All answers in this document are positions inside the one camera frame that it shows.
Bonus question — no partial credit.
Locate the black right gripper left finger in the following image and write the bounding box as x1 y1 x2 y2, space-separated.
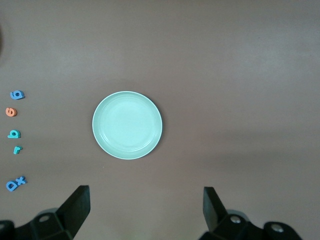
0 185 91 240

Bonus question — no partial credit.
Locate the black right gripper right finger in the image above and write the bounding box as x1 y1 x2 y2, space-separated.
198 186 305 240

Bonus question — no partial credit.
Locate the blue foam letter D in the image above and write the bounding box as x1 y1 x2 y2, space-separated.
5 180 19 192

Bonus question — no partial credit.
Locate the pale green round plate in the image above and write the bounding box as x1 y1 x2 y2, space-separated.
91 90 163 161

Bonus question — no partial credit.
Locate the blue foam letter g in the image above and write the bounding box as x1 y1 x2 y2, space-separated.
9 89 26 100

